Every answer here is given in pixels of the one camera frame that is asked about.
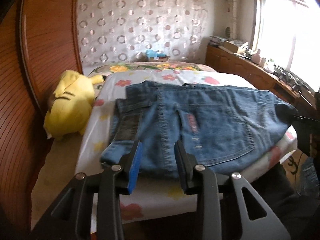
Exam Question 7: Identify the blue denim jeans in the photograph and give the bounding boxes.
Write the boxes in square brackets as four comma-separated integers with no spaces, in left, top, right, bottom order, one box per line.
[101,81,298,178]

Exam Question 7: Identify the wooden side cabinet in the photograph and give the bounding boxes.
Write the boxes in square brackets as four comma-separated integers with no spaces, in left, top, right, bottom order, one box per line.
[205,45,319,119]

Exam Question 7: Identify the white floral strawberry bedsheet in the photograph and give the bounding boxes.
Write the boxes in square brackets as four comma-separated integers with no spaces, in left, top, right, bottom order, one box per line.
[76,70,297,223]

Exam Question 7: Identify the yellow Pikachu plush toy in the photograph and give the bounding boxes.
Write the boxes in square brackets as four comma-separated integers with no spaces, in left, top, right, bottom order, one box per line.
[43,70,105,139]

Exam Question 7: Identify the white bottle on cabinet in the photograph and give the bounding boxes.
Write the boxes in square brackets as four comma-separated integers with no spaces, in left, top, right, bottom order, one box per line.
[252,49,261,65]

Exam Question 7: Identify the bright window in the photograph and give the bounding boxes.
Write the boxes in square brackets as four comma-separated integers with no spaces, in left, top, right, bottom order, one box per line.
[253,0,319,91]

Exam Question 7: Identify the colourful floral quilt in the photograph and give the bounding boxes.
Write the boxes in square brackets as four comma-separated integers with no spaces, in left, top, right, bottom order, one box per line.
[87,61,216,77]

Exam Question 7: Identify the blue toy on box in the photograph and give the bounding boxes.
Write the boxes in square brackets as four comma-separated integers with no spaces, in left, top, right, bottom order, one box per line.
[145,49,170,62]

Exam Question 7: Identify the cardboard box on cabinet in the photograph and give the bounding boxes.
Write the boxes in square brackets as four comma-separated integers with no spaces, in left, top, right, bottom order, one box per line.
[223,40,248,54]

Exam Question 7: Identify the sheer circle-patterned curtain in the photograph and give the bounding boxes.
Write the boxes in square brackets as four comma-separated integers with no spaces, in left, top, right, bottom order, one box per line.
[77,0,207,68]

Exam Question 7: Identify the wooden slatted wardrobe door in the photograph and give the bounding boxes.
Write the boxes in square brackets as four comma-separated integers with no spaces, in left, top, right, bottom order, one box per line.
[1,0,81,239]

